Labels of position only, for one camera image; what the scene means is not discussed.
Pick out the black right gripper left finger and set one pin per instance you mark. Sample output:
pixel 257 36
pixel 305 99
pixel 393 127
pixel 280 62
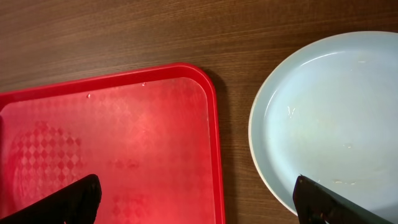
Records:
pixel 75 203

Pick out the pale green plate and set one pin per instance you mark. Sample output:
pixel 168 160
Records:
pixel 329 112

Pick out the red plastic tray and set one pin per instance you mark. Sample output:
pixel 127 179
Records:
pixel 150 135

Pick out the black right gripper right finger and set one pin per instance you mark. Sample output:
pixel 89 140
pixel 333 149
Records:
pixel 315 204

